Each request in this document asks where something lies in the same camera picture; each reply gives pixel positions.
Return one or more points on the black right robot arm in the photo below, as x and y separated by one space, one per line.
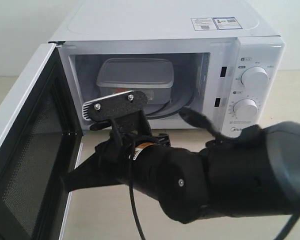
254 174

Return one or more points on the lower white timer knob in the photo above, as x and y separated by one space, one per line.
245 109

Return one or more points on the blue white label sticker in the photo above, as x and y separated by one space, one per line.
215 23

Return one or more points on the white microwave oven body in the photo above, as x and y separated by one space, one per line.
213 60

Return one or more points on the glass turntable plate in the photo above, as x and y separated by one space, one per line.
182 94

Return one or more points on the upper white control knob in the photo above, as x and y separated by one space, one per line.
255 78

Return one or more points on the white microwave door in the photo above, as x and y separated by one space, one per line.
40 141

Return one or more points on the white plastic lidded container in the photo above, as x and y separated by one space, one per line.
152 76

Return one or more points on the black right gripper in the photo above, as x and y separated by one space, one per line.
109 165

